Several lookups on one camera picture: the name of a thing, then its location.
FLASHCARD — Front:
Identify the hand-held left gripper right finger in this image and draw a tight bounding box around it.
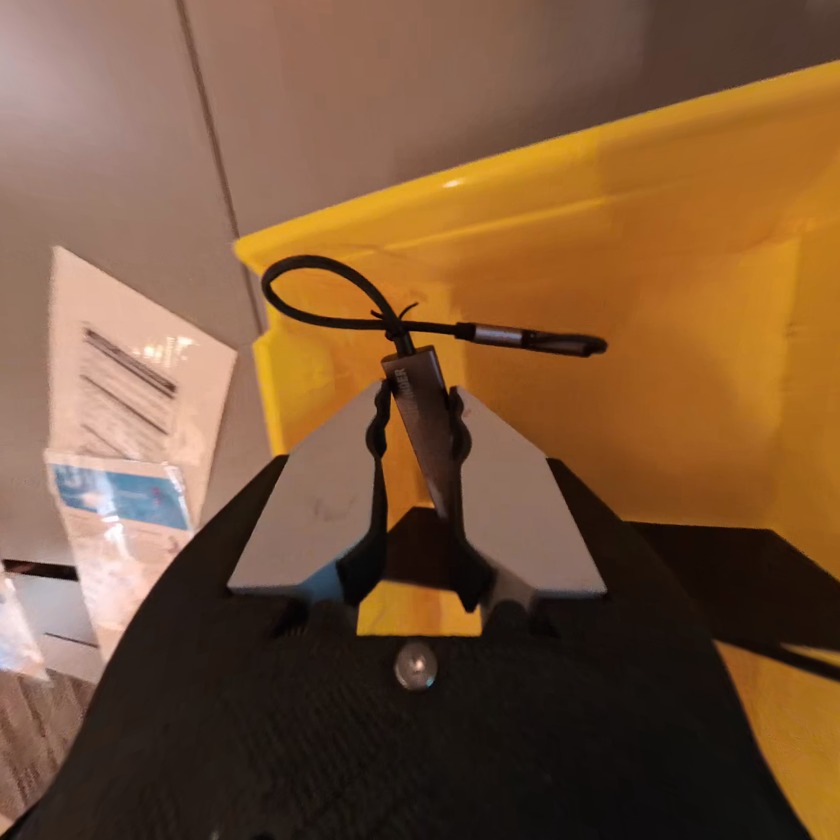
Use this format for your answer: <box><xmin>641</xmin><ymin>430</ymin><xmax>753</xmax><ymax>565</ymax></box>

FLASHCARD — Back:
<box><xmin>448</xmin><ymin>386</ymin><xmax>608</xmax><ymax>614</ymax></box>

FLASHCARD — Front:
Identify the clear plastic bag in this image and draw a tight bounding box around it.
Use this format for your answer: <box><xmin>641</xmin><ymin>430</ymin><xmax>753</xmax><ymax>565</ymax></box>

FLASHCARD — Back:
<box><xmin>0</xmin><ymin>567</ymin><xmax>50</xmax><ymax>683</ymax></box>

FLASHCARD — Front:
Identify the clear bag with blue label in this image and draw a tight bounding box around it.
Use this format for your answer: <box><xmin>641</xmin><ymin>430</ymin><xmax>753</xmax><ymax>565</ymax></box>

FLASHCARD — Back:
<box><xmin>43</xmin><ymin>448</ymin><xmax>196</xmax><ymax>665</ymax></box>

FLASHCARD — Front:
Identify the yellow plastic bin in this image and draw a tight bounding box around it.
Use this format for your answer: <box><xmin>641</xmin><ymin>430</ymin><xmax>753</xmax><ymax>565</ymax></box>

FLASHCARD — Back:
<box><xmin>233</xmin><ymin>60</ymin><xmax>840</xmax><ymax>840</ymax></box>

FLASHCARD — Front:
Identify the white printed paper sheet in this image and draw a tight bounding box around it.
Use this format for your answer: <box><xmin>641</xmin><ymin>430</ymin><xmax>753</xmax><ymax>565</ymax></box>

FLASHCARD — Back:
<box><xmin>47</xmin><ymin>246</ymin><xmax>238</xmax><ymax>463</ymax></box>

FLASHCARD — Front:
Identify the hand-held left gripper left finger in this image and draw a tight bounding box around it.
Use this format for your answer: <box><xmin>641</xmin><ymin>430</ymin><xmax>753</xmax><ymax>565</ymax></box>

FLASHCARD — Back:
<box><xmin>226</xmin><ymin>381</ymin><xmax>392</xmax><ymax>608</ymax></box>

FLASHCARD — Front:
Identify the grey usb hub with cable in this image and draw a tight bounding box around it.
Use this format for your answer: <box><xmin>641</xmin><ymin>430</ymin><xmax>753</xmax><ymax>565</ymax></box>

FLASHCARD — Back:
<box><xmin>261</xmin><ymin>255</ymin><xmax>608</xmax><ymax>521</ymax></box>

